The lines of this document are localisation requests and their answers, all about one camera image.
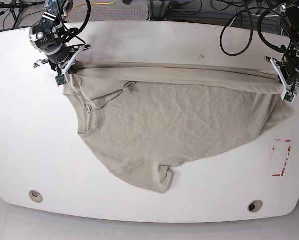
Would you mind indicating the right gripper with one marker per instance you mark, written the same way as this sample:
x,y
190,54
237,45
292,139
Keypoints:
x,y
59,57

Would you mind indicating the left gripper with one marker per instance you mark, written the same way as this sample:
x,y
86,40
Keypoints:
x,y
287,70

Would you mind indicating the beige T-shirt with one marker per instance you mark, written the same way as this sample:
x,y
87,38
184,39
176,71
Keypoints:
x,y
140,121

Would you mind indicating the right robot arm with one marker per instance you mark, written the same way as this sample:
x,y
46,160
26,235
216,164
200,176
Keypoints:
x,y
53,38

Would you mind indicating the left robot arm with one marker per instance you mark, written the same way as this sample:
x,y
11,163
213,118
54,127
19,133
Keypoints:
x,y
288,12

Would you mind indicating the red tape rectangle marking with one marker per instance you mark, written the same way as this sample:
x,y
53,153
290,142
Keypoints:
x,y
280,153

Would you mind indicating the black tripod stand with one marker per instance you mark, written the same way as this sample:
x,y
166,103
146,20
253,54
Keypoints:
x,y
16,8

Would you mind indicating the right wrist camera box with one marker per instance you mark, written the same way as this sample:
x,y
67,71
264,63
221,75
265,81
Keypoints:
x,y
61,80

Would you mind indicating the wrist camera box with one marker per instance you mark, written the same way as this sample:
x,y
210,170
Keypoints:
x,y
61,80
288,96

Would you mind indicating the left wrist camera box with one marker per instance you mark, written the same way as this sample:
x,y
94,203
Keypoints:
x,y
288,96

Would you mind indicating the left table cable grommet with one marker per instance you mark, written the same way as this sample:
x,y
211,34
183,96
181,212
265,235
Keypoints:
x,y
35,196

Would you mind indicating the table cable grommet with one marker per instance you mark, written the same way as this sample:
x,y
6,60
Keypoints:
x,y
35,196
255,206

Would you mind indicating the right table cable grommet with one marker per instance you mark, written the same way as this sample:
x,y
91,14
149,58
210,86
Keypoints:
x,y
255,206

